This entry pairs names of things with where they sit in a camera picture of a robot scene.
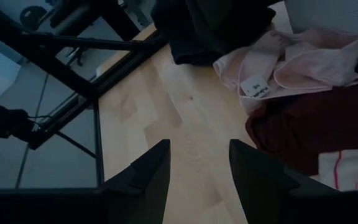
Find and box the pale pink garment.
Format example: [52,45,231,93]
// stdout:
[213,27,358,114]

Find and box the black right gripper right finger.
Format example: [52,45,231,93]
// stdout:
[228,138,358,224]

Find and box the dark red garment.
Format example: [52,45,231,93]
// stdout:
[245,82,358,177]

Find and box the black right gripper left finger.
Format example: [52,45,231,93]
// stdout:
[0,138,172,224]

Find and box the black garment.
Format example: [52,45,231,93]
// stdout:
[150,0,276,67]

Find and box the white cloth with red stripes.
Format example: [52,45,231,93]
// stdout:
[309,149,358,192]

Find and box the white woven plastic laundry basket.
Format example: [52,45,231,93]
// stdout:
[283,0,358,74]

